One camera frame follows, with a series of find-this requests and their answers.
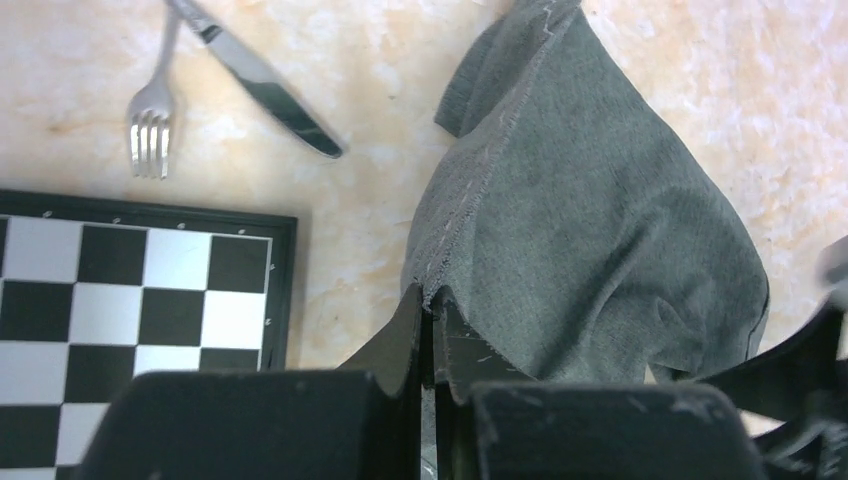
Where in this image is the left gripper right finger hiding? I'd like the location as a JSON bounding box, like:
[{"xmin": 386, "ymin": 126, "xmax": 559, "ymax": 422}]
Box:
[{"xmin": 432, "ymin": 291, "xmax": 766, "ymax": 479}]

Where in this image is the silver table knife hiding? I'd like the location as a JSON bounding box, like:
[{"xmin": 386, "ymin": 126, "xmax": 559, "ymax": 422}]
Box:
[{"xmin": 168, "ymin": 0, "xmax": 343, "ymax": 159}]

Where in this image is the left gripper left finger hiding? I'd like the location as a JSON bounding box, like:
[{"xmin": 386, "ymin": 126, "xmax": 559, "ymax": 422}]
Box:
[{"xmin": 75, "ymin": 285, "xmax": 422, "ymax": 479}]

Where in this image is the black white checkerboard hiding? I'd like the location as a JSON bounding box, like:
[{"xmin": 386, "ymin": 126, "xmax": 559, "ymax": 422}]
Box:
[{"xmin": 1, "ymin": 190, "xmax": 297, "ymax": 479}]

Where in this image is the grey cloth napkin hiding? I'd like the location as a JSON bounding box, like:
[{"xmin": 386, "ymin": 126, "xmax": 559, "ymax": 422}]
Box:
[{"xmin": 401, "ymin": 1, "xmax": 770, "ymax": 383}]

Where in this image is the silver fork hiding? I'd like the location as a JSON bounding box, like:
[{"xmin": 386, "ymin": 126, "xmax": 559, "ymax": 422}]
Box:
[{"xmin": 126, "ymin": 4, "xmax": 180, "ymax": 180}]

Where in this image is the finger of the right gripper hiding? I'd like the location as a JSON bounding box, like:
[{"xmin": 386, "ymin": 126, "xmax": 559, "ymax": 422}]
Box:
[{"xmin": 702, "ymin": 238, "xmax": 847, "ymax": 479}]

